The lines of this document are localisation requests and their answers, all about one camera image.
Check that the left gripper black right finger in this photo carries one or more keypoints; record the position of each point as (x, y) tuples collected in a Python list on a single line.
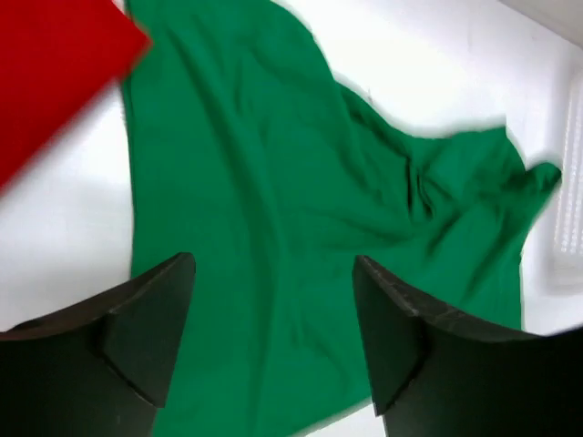
[(435, 370)]

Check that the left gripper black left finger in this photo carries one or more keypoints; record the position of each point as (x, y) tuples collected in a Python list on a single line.
[(101, 367)]

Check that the green item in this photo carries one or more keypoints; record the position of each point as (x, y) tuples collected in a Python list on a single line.
[(248, 154)]

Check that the red t shirt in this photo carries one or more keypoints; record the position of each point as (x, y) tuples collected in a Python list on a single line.
[(56, 56)]

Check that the white plastic basket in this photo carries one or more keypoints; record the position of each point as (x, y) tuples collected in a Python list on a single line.
[(567, 244)]

